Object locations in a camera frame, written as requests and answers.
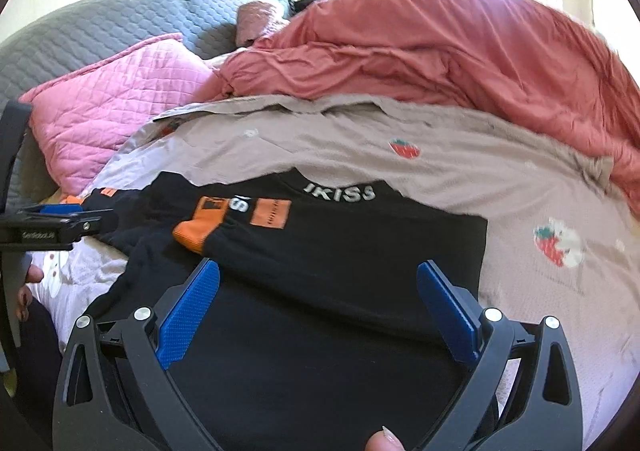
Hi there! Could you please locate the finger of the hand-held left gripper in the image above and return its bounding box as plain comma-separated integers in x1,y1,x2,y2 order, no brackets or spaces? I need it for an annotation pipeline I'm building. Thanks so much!
22,203,120,238

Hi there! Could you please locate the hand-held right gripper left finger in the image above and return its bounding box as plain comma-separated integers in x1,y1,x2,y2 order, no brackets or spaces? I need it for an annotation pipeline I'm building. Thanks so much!
52,258,227,451

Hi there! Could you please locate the person's right hand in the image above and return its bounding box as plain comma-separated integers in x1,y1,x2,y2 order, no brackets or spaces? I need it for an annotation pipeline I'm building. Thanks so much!
364,425,407,451

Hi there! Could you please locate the black shirt with orange patches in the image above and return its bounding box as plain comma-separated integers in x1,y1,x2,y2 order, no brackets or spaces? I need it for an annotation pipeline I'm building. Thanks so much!
80,170,488,451

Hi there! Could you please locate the pink quilted pillow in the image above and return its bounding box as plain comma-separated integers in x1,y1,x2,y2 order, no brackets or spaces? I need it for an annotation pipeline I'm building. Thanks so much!
19,33,216,194

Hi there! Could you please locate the light pink bedsheet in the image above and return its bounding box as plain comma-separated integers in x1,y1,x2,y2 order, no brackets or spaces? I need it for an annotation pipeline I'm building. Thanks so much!
24,128,640,451

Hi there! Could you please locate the taupe strawberry print sheet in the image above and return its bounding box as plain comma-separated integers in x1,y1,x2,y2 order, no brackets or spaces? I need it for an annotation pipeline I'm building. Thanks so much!
120,95,617,299

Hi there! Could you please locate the grey quilted headboard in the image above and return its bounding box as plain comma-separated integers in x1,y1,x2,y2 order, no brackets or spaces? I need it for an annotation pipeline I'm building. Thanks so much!
0,0,296,204

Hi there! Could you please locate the coral red duvet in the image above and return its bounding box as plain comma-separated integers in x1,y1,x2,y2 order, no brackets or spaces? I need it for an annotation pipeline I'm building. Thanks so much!
192,0,640,214

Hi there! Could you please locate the person's left hand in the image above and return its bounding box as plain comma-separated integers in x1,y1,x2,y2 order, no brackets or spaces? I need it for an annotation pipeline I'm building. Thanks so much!
15,265,47,323

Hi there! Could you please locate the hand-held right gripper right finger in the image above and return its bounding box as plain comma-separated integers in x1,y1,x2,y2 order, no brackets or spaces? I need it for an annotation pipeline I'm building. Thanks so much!
399,260,585,451

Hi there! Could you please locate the small dusty pink pillow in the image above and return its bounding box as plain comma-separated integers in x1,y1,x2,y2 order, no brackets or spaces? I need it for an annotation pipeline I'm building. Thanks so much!
235,0,293,46

